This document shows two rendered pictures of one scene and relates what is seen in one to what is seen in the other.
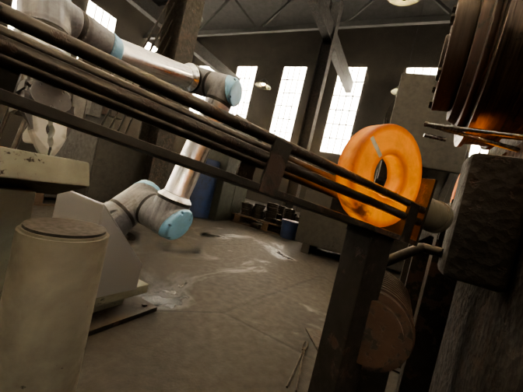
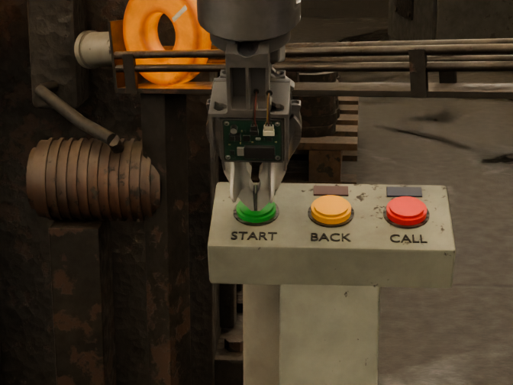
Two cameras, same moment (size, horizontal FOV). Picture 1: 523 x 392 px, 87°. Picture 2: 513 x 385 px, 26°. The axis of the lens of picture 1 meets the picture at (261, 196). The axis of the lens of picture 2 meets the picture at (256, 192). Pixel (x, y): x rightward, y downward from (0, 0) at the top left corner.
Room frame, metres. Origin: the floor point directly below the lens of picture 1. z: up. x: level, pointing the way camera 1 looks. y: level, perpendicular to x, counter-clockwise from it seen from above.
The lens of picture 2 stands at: (0.95, 1.40, 0.92)
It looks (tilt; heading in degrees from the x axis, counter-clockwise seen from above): 16 degrees down; 247
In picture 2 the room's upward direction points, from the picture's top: straight up
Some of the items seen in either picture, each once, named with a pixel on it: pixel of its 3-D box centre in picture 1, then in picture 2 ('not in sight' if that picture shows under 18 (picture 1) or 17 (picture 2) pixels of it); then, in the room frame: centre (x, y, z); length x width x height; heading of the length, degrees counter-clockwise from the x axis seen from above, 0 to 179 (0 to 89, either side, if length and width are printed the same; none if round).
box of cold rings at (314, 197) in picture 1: (345, 227); not in sight; (3.51, -1.13, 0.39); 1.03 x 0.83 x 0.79; 67
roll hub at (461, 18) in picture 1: (451, 58); not in sight; (0.79, -0.43, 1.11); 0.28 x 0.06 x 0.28; 153
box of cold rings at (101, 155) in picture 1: (118, 170); not in sight; (3.62, 1.89, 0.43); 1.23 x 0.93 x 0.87; 151
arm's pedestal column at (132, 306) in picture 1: (87, 296); not in sight; (1.14, 0.61, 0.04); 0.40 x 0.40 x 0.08; 63
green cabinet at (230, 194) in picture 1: (226, 173); not in sight; (4.56, 0.64, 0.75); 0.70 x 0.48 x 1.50; 153
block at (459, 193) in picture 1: (485, 221); (59, 32); (0.53, -0.42, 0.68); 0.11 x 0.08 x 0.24; 63
